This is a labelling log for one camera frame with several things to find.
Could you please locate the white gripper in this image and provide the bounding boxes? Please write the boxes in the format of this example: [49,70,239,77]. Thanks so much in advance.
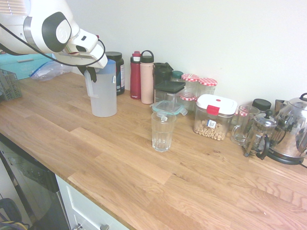
[52,44,108,84]

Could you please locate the clear plastic pitcher blue lid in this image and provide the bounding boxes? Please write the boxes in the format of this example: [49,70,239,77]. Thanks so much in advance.
[84,59,118,118]

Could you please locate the red water bottle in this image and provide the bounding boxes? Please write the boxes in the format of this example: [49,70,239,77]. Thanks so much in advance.
[130,50,142,100]

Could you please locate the black protein powder tub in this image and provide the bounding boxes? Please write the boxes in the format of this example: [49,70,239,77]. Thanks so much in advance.
[105,51,125,96]

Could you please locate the clear plastic zip bag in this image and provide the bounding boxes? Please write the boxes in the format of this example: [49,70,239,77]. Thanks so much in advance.
[29,59,74,82]

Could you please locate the pink bottle black cap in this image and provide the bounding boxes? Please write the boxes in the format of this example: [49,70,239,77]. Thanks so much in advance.
[140,50,154,104]

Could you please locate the teal storage box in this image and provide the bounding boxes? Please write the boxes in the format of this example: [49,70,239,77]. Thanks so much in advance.
[0,53,58,81]

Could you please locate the black shaker bottle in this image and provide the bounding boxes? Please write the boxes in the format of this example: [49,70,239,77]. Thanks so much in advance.
[153,62,174,85]

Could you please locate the gray plastic crate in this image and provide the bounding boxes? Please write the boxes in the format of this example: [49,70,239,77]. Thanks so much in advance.
[0,69,23,101]

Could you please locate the square container dark lid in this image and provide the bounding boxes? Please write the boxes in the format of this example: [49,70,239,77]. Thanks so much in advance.
[154,80,187,106]

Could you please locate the glass container teal lid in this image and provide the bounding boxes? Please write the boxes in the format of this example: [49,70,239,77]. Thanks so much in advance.
[150,100,188,116]

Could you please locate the jar with green lid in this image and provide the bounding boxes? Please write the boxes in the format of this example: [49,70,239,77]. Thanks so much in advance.
[170,70,185,83]

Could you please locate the white window blind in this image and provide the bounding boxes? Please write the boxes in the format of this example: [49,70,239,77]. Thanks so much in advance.
[0,0,31,15]

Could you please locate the clear faceted drinking glass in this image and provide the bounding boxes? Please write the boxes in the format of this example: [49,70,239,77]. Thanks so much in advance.
[151,111,177,153]

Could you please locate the tall jar gingham lid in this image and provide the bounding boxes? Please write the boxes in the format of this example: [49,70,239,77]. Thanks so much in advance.
[181,73,200,96]

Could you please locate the short jar gingham lid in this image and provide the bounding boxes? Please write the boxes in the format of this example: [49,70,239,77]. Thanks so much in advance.
[179,93,198,112]

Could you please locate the wide jar gingham lid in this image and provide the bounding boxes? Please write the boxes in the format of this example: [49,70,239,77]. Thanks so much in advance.
[198,77,218,97]

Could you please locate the stainless steel dishwasher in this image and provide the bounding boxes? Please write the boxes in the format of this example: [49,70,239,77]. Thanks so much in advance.
[0,134,70,230]

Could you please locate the white cabinet drawer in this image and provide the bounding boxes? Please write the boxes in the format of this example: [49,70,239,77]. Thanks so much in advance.
[55,174,131,230]

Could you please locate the cereal container white lid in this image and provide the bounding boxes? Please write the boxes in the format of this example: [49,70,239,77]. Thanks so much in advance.
[193,94,238,141]

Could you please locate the small jar gingham lid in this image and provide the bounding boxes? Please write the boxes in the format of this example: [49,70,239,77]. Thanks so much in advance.
[234,106,250,118]

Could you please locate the clear glass mug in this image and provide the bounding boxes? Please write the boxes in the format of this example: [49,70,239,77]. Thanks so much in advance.
[230,104,261,146]

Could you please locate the jar with black lid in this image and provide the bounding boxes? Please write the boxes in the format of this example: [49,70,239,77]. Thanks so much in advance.
[251,98,272,114]

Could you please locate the glass French press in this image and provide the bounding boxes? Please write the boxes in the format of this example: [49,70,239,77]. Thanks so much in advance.
[244,109,279,161]

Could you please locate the stainless steel electric kettle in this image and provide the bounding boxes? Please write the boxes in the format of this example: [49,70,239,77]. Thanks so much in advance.
[267,92,307,166]

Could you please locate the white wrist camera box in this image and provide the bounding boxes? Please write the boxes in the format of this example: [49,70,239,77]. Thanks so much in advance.
[68,28,99,54]

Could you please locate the dark cable bundle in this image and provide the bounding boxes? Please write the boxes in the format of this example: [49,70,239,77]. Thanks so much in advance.
[0,197,31,230]

